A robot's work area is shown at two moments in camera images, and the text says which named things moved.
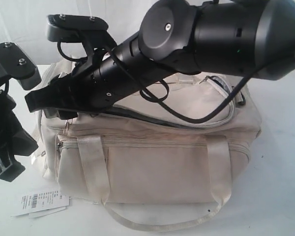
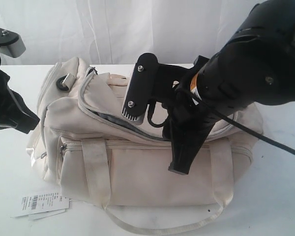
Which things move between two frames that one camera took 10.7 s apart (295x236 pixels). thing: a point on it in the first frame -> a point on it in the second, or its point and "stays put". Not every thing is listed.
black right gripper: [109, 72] -> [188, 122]
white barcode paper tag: [41, 201] stays put
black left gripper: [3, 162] -> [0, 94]
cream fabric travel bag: [168, 157] stays put
